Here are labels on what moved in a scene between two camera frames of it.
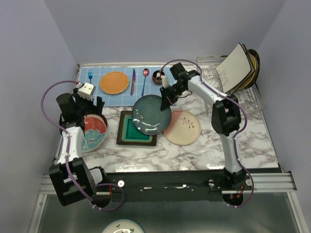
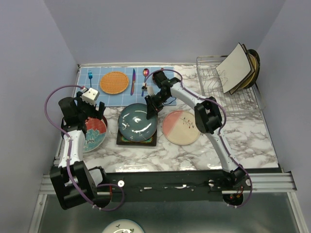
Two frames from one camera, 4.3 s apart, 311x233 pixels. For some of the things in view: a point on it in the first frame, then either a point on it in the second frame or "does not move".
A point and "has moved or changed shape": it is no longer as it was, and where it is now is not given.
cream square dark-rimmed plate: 250,60 does not move
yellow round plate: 253,62 does not move
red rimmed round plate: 105,119 does not move
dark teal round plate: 147,117 has moved or changed shape
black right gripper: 166,100 to 152,108
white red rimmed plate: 95,132 does not move
